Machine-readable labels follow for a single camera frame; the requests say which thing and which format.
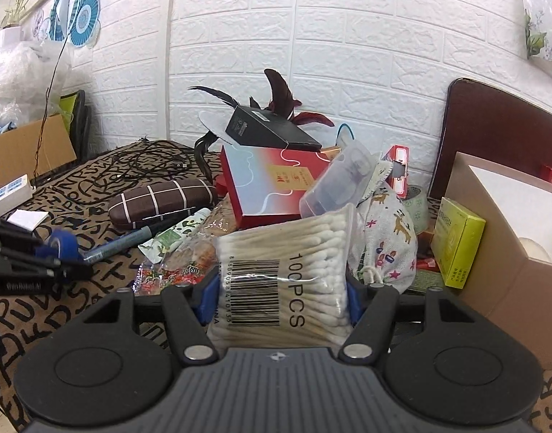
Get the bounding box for black cable bundle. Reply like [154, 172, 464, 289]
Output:
[111, 137, 201, 178]

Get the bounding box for clear tape roll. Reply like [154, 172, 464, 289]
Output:
[400, 185, 432, 235]

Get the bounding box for red white small box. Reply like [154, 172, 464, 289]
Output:
[384, 145, 410, 199]

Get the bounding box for reindeer print cloth pouch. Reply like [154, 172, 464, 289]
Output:
[347, 160, 418, 296]

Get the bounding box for white paper pad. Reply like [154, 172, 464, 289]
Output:
[7, 210, 49, 232]

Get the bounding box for dark red black feathers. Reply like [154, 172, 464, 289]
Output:
[188, 69, 335, 183]

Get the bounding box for brown wooden headboard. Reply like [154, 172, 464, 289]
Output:
[428, 78, 552, 200]

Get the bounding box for blue marker pen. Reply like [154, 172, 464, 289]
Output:
[84, 223, 156, 262]

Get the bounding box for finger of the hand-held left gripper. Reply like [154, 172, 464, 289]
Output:
[0, 255, 95, 280]
[0, 214, 82, 260]

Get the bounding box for red candy packet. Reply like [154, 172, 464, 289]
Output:
[134, 264, 213, 298]

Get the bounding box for green white snack packet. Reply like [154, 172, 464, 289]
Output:
[138, 207, 212, 263]

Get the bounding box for clear snack bag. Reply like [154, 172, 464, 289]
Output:
[199, 198, 240, 276]

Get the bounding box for yellow box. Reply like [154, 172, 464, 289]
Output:
[430, 197, 487, 289]

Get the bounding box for potted plant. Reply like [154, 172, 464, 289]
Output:
[0, 0, 33, 47]

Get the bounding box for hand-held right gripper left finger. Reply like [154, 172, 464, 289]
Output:
[84, 275, 220, 364]

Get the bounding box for brown checked glasses case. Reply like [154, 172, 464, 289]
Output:
[109, 179, 218, 231]

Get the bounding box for pink cardboard container box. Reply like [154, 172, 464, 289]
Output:
[442, 152, 552, 371]

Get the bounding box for black cardboard box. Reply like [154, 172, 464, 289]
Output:
[225, 105, 322, 152]

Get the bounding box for open brown cardboard box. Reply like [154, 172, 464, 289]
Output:
[0, 113, 78, 199]

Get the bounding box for green flat packet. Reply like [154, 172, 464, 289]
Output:
[415, 270, 444, 288]

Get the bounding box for black chair green cushion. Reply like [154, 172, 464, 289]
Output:
[58, 90, 94, 159]

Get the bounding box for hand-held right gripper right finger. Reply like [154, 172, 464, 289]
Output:
[339, 277, 477, 364]

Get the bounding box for white blue power strip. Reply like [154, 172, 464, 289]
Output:
[0, 174, 33, 212]

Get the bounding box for thin black hanging wire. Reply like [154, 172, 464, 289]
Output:
[33, 0, 109, 187]

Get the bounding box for blue paper fan decoration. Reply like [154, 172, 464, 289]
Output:
[32, 0, 101, 49]

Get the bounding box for teal cord loop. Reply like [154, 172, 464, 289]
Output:
[335, 122, 356, 146]

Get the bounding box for cotton swab bag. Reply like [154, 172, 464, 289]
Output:
[213, 204, 355, 350]

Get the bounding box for white wall pipe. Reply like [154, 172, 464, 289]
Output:
[166, 0, 179, 145]

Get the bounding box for clear plastic container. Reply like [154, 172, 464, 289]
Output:
[300, 140, 381, 219]

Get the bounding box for red gift bag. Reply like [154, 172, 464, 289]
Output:
[220, 146, 339, 231]

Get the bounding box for white round disc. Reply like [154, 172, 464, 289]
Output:
[199, 110, 240, 145]

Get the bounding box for clear plastic wrap pile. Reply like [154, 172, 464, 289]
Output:
[0, 41, 74, 132]

